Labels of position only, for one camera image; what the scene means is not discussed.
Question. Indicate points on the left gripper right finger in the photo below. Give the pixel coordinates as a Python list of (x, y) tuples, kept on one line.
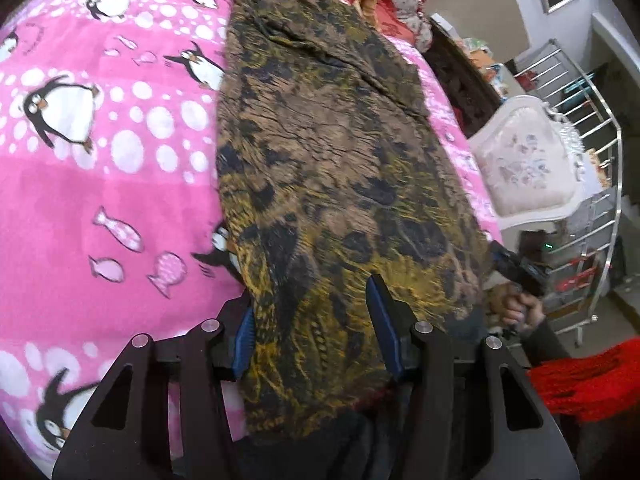
[(472, 413)]

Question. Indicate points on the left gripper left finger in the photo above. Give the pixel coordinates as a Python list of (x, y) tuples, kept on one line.
[(159, 412)]

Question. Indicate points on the brown floral batik shirt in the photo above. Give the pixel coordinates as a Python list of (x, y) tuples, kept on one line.
[(330, 171)]

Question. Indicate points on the person's right hand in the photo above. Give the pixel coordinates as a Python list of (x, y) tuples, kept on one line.
[(515, 309)]

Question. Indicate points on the white upholstered chair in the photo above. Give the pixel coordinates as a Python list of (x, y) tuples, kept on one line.
[(533, 164)]

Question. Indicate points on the red knitted garment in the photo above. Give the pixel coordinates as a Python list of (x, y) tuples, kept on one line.
[(594, 388)]

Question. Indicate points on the dark carved wooden cabinet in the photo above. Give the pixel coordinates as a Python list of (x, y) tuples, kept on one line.
[(474, 100)]

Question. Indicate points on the clutter on cabinet top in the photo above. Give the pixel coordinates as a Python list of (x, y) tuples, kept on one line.
[(476, 54)]

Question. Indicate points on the pink penguin blanket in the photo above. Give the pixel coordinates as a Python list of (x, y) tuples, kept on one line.
[(108, 200)]

